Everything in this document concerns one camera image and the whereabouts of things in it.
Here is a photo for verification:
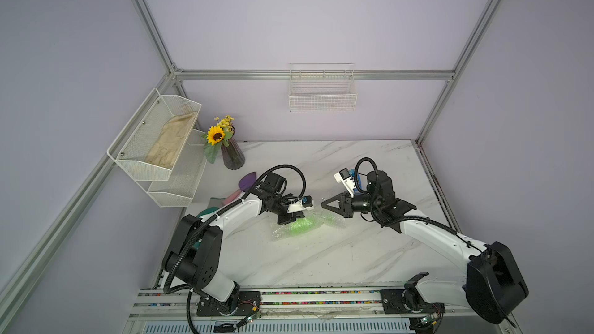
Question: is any beige cloth in shelf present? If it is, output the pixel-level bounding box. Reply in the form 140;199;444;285
145;112;198;169

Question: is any clear bubble wrap sheet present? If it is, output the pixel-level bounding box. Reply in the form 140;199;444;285
272;209;346;241

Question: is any purple pink spatula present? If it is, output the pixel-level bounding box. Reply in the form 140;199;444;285
222;172;257;206

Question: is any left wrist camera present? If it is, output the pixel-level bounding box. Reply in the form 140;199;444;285
288;196;313;213

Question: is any dark glass flower vase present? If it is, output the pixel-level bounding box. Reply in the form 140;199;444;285
221;138;245;170

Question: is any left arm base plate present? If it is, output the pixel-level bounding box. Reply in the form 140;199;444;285
196;291;261;317

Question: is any white wire wall basket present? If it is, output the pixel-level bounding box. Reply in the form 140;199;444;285
289;63;357;113

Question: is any aluminium rail front frame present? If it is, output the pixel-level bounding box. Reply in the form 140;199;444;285
123;286;521;333

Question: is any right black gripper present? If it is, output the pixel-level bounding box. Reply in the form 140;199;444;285
322;190;381;218

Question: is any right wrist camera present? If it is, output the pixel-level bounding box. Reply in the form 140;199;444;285
334;168;357;197

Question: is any green plastic wine glass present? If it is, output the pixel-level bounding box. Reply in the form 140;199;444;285
289;213;327;236

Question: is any blue tape dispenser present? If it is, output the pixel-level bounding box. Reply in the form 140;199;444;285
350;169;368;193

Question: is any green silicone spatula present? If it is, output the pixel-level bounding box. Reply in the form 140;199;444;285
193;207;221;250

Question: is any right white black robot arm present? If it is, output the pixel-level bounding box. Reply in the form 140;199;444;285
322;169;529;324

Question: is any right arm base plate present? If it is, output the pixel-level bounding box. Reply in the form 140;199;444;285
380;289;446;314

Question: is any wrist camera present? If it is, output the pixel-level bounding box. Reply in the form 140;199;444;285
288;196;313;213
334;168;357;197

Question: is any artificial sunflower bouquet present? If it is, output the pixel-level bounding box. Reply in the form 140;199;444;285
202;115;235;164

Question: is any left black corrugated cable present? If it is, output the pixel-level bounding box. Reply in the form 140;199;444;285
161;163;308;334

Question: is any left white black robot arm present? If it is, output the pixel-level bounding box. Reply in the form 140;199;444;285
162;173;313;303

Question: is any white mesh two-tier shelf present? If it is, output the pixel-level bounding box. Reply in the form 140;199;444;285
107;89;207;208

